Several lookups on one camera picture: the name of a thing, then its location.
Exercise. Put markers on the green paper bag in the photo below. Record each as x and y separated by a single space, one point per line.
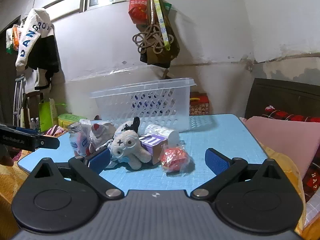
46 115

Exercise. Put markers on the red gift box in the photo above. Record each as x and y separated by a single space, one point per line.
199 105

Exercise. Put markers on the white jacket with blue letters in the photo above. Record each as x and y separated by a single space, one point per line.
31 32

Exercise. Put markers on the red item in clear wrap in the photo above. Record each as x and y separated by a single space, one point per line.
173 158

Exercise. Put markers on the purple cardboard box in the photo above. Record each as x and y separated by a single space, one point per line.
153 143

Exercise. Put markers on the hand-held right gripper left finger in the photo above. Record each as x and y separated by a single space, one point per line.
100 158

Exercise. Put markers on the dark wooden headboard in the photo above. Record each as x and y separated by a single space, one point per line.
282 92

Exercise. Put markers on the clear bottle with silver cap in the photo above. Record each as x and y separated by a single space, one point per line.
77 140

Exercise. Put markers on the white cylindrical container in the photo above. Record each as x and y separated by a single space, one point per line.
166 133

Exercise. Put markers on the red and black plaid blanket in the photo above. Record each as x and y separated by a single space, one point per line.
290 116

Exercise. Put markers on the black hanging garment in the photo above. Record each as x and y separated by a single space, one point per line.
43 55

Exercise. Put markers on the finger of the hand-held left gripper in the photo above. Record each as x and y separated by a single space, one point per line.
47 143

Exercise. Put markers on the metal crutch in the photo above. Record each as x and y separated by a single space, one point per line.
18 97

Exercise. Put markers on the clear plastic basket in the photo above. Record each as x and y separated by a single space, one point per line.
150 102

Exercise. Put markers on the pink pillow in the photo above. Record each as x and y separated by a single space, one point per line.
282 137

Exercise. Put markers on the white and red plush toy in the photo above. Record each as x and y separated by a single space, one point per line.
100 132

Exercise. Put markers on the grey plush donkey toy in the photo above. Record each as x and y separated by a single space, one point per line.
127 142

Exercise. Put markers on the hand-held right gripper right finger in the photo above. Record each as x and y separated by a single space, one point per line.
216 162

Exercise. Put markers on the yellow-green plastic basket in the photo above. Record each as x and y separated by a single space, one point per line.
71 120

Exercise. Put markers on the yellow-green patterned long bag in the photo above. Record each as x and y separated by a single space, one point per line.
160 17

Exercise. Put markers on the orange and white hanging bag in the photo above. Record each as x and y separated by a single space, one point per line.
15 37

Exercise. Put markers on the red hanging bag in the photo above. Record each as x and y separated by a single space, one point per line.
137 8

